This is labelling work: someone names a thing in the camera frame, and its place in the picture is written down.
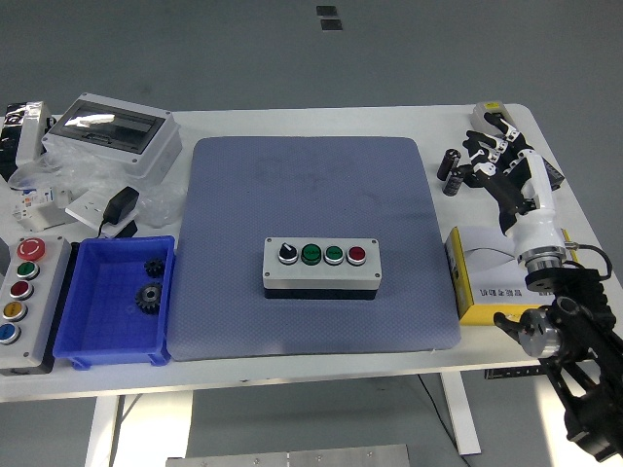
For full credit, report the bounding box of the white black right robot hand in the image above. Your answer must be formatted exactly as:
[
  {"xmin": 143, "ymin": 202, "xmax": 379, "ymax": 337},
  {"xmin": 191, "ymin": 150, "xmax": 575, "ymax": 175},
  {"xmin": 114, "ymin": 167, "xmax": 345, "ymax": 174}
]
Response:
[{"xmin": 460, "ymin": 112, "xmax": 568, "ymax": 260}]

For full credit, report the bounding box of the grey four-button control box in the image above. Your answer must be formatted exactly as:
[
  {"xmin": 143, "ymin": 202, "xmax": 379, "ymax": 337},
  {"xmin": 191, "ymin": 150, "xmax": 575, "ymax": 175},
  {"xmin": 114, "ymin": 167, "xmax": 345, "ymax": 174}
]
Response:
[{"xmin": 262, "ymin": 236, "xmax": 383, "ymax": 302}]

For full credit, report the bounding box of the grey five-button control station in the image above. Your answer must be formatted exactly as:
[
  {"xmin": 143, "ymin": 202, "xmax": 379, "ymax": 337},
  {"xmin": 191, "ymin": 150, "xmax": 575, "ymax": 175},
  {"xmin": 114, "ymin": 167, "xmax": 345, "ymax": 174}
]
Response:
[{"xmin": 0, "ymin": 235, "xmax": 73, "ymax": 376}]

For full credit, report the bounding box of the black module green terminal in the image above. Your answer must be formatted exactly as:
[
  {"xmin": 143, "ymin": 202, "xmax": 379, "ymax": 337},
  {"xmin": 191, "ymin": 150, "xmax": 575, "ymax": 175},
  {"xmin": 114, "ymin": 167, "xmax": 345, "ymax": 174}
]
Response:
[{"xmin": 543, "ymin": 158, "xmax": 566, "ymax": 192}]

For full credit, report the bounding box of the yellow white cardboard box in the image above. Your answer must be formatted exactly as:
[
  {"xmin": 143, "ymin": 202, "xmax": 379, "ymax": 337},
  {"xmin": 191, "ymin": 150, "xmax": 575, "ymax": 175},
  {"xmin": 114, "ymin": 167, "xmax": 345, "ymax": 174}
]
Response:
[{"xmin": 445, "ymin": 225, "xmax": 575, "ymax": 327}]

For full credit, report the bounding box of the black cylindrical capacitor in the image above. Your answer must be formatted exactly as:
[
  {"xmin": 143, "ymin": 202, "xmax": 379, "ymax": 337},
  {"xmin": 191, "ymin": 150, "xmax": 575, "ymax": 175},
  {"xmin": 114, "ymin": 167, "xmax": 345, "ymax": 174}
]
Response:
[
  {"xmin": 443, "ymin": 164, "xmax": 467, "ymax": 198},
  {"xmin": 436, "ymin": 149, "xmax": 462, "ymax": 183}
]

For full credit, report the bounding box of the white table leg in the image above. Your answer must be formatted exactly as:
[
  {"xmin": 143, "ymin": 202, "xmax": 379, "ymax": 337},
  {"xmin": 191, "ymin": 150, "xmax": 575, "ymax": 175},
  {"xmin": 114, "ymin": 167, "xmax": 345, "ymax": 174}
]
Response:
[
  {"xmin": 440, "ymin": 373, "xmax": 482, "ymax": 456},
  {"xmin": 83, "ymin": 394, "xmax": 127, "ymax": 467}
]

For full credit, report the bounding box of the grey-blue table mat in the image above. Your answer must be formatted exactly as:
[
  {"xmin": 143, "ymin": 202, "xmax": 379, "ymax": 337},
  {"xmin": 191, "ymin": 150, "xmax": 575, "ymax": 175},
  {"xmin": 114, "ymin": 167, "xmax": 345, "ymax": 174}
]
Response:
[{"xmin": 167, "ymin": 135, "xmax": 462, "ymax": 362}]

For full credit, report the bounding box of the grey distribution box clear lid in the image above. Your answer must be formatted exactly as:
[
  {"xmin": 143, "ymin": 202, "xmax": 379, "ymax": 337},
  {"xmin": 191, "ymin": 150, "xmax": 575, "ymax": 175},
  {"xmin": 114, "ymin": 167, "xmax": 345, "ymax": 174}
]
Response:
[{"xmin": 41, "ymin": 92, "xmax": 182, "ymax": 189}]

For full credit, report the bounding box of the large black bevel gear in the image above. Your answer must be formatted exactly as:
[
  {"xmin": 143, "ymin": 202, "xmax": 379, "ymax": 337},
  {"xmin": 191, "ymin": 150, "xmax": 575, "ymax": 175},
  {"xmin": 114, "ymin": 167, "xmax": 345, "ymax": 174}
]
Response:
[{"xmin": 134, "ymin": 281, "xmax": 165, "ymax": 315}]

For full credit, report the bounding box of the black power adapter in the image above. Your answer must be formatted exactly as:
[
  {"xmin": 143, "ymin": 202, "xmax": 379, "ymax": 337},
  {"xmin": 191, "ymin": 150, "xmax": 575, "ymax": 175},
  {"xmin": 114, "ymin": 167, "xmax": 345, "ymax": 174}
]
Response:
[{"xmin": 98, "ymin": 186, "xmax": 141, "ymax": 239}]

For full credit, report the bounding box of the blue plastic bin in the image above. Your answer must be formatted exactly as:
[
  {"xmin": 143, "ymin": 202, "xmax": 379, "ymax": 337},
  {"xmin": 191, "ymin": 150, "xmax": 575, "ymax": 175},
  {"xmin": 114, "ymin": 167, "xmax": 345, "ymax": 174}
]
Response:
[{"xmin": 52, "ymin": 235, "xmax": 176, "ymax": 370}]

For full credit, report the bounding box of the clear plastic bag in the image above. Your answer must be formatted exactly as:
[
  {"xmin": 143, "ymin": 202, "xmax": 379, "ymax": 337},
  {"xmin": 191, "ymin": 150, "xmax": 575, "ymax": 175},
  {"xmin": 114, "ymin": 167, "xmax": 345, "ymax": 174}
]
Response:
[{"xmin": 7, "ymin": 145, "xmax": 186, "ymax": 230}]

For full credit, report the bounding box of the white circuit breaker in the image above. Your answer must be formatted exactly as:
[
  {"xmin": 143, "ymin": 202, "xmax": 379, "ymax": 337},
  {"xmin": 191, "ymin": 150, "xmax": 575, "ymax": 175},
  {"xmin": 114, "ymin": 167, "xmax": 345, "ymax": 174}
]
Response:
[{"xmin": 12, "ymin": 187, "xmax": 74, "ymax": 233}]

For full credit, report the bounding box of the white rectangular box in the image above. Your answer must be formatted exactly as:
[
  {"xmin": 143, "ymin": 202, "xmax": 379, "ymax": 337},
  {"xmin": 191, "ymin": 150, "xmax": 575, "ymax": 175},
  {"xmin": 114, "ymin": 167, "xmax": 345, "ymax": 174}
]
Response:
[{"xmin": 16, "ymin": 112, "xmax": 54, "ymax": 167}]

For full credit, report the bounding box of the black shiny foil bag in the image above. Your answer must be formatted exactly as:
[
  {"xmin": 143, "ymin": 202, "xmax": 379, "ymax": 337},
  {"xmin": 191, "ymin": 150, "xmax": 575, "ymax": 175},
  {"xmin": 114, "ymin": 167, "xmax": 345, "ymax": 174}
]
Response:
[{"xmin": 0, "ymin": 100, "xmax": 46, "ymax": 182}]

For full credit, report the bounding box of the grey two-button switch box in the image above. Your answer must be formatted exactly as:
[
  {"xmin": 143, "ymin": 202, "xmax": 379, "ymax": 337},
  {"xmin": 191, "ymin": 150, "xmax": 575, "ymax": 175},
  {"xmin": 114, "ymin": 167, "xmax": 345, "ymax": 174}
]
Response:
[{"xmin": 470, "ymin": 100, "xmax": 512, "ymax": 131}]

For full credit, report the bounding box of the black bracket under table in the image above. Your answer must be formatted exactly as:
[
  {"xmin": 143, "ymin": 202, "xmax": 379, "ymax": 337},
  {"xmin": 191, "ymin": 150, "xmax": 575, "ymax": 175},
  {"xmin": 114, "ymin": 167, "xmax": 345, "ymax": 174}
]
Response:
[{"xmin": 484, "ymin": 367, "xmax": 544, "ymax": 381}]

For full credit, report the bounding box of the black cable under table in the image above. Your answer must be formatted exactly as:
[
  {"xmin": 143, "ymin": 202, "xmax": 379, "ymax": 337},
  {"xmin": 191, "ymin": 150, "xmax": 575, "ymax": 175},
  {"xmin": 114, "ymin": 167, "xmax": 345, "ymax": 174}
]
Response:
[{"xmin": 417, "ymin": 374, "xmax": 471, "ymax": 467}]

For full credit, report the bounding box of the white wall socket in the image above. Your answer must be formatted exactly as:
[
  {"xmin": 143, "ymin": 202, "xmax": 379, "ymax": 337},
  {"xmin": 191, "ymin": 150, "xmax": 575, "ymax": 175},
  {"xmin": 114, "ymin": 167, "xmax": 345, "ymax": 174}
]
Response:
[{"xmin": 65, "ymin": 189, "xmax": 118, "ymax": 230}]

